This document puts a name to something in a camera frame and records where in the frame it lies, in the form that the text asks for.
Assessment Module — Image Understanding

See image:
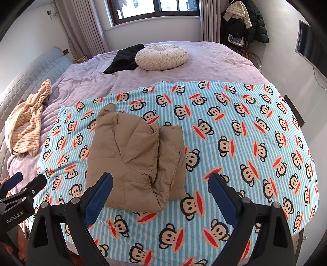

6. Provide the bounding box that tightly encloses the wall mounted television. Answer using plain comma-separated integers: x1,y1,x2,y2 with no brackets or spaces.
295,20,320,69

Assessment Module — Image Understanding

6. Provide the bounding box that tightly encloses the round cream cushion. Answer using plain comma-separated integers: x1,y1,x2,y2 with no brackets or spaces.
135,44,188,71

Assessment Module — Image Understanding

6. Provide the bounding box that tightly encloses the yellow striped garment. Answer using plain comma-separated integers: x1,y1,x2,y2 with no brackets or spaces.
4,79,53,156

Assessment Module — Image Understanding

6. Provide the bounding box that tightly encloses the blue striped monkey print blanket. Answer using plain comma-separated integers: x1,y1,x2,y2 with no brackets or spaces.
33,80,320,266

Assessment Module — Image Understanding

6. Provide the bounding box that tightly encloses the black cloth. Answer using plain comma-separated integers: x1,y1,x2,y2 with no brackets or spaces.
103,44,145,74

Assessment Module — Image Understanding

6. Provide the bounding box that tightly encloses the cream hanging jacket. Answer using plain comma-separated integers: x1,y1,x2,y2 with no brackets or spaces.
223,1,253,29

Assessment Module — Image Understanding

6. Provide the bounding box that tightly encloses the tan puffer jacket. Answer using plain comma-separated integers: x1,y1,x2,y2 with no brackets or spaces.
85,104,188,212

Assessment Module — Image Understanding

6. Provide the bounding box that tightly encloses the grey quilted headboard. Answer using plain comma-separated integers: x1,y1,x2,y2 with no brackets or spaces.
0,46,72,177

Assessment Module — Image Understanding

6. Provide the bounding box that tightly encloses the black flat panel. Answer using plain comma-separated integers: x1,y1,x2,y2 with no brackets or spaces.
283,94,305,128

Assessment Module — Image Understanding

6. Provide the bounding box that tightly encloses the small patterned bag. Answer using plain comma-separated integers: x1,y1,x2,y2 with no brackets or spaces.
227,33,246,47

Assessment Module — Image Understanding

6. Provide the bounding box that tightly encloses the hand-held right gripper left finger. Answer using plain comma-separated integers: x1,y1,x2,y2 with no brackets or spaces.
26,172,114,266

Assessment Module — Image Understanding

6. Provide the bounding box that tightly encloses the purple bedspread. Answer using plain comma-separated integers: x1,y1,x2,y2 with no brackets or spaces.
5,41,271,179

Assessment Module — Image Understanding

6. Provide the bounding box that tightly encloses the black hanging coat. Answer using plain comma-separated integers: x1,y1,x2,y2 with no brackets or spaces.
221,0,269,44

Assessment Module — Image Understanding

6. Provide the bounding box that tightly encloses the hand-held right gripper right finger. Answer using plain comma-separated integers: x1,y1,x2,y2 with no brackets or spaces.
208,172,294,266

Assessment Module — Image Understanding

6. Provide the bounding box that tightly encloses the grey curtain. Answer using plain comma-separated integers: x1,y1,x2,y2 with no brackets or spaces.
55,0,109,58
199,0,221,43

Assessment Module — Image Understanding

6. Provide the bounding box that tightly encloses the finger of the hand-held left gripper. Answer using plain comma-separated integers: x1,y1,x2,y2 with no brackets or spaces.
14,175,48,205
0,172,23,193

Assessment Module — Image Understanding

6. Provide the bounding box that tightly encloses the dark framed window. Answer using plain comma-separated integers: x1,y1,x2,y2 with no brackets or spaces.
107,0,205,27

